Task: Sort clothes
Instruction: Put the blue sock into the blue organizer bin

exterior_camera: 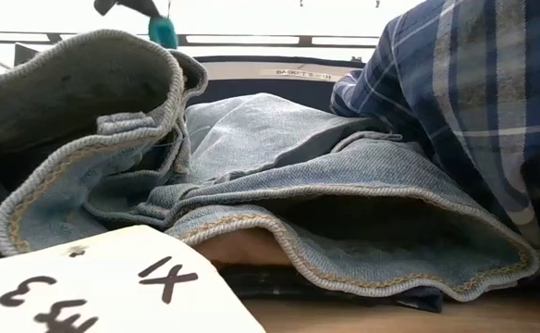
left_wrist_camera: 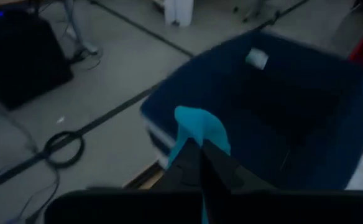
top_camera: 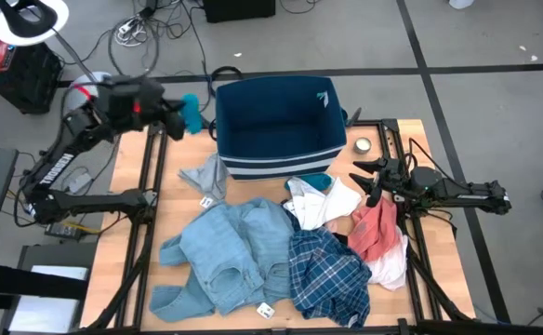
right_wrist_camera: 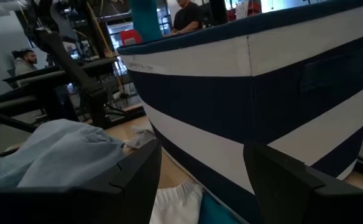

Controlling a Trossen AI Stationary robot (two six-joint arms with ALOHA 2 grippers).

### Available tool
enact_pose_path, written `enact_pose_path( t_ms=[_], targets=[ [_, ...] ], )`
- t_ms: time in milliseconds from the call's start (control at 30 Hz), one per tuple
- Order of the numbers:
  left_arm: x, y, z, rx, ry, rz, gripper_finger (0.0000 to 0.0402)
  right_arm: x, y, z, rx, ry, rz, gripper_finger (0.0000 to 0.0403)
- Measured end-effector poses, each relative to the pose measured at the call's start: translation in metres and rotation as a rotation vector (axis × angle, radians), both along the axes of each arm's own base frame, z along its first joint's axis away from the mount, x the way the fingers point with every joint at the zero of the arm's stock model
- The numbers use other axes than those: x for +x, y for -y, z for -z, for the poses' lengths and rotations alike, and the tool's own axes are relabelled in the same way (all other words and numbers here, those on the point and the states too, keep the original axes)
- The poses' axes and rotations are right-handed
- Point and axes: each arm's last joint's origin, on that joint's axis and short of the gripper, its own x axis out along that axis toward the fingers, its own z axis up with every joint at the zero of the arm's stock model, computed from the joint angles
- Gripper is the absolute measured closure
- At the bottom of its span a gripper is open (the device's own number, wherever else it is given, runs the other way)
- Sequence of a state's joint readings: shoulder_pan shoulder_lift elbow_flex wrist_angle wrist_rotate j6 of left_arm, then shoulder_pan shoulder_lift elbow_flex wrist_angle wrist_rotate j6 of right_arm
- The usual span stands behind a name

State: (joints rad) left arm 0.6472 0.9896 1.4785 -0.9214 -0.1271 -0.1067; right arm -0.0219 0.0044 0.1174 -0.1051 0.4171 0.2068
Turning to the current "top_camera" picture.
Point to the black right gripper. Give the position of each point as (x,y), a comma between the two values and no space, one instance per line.
(394,179)

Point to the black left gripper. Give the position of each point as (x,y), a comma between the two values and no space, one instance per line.
(169,116)

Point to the teal sock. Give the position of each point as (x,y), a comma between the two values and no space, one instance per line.
(320,180)
(191,114)

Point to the blue plaid shirt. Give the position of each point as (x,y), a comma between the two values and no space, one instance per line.
(322,274)

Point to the light blue jeans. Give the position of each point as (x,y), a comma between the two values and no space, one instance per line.
(225,251)

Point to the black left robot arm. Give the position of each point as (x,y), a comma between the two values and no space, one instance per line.
(55,170)

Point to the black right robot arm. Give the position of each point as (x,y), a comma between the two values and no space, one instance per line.
(462,191)

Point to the small round metal tin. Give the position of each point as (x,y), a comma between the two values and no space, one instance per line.
(362,145)

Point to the coral shirt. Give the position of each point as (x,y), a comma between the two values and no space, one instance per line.
(374,232)

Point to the white shirt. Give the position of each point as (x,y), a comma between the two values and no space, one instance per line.
(318,209)

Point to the grey cloth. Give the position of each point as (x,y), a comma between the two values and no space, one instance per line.
(211,179)

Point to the white paper tag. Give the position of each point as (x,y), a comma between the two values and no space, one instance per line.
(206,202)
(265,311)

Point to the navy fabric storage bin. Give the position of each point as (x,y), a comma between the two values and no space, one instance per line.
(276,116)

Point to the white garment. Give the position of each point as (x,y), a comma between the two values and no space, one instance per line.
(390,272)

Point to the round grey lamp base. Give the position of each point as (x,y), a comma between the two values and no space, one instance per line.
(78,100)

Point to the white power strip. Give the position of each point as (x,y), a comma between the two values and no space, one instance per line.
(129,27)

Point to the grey power adapter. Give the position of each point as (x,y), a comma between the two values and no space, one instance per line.
(78,182)

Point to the grey lamp pole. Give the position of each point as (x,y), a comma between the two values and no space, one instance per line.
(74,56)

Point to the black box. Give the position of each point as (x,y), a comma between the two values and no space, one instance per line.
(239,9)

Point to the black equipment case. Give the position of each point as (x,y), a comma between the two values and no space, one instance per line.
(30,84)

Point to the black power adapter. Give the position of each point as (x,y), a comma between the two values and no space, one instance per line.
(62,231)

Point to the grey cart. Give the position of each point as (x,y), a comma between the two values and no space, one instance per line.
(43,316)

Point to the black aluminium table frame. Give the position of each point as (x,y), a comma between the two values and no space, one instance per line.
(206,332)

